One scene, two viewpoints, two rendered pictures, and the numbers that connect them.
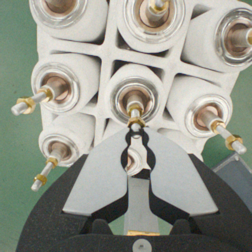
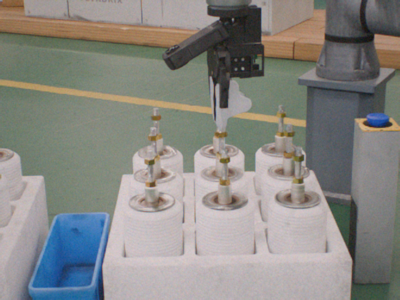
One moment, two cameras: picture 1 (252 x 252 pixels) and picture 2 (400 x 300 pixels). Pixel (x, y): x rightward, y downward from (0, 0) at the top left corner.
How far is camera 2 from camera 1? 1.24 m
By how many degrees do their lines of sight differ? 69
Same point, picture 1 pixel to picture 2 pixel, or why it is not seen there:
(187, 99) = (210, 161)
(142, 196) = (355, 172)
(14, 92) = not seen: outside the picture
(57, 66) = (205, 199)
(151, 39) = (173, 173)
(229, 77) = (186, 175)
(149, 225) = (356, 131)
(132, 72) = (198, 178)
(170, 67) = (191, 199)
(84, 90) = not seen: hidden behind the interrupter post
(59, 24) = (171, 199)
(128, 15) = (160, 180)
